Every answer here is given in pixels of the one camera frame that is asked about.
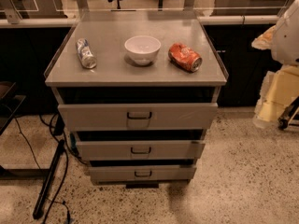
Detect white horizontal rail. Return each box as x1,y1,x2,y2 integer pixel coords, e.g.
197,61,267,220
0,15,279,28

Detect wheeled cart base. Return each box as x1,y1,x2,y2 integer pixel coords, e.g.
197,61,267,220
278,97,299,130

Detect grey bottom drawer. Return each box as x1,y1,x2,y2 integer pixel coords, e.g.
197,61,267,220
89,165,196,183

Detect grey middle drawer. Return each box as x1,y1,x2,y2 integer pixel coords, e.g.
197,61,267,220
77,140,205,161

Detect black power strip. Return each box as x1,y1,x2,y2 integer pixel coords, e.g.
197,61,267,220
33,140,64,219

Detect grey drawer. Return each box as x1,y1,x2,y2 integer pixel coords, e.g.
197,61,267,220
89,165,196,183
77,140,205,161
58,103,218,132

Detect black floor cable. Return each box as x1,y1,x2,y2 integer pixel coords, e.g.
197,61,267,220
12,113,88,224

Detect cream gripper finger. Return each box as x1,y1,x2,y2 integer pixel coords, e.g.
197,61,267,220
251,26,276,50
253,65,299,128

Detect crushed orange soda can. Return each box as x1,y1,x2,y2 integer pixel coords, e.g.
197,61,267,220
168,43,202,73

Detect grey drawer cabinet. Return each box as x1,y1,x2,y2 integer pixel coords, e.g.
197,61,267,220
46,11,228,171

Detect crushed blue white can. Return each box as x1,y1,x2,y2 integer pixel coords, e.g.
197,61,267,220
76,38,97,69

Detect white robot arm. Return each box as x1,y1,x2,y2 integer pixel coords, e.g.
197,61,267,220
251,0,299,128

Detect grey top drawer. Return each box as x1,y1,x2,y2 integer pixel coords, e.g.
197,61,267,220
58,103,218,132

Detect white ceramic bowl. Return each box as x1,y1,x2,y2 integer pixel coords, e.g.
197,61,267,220
124,35,161,65

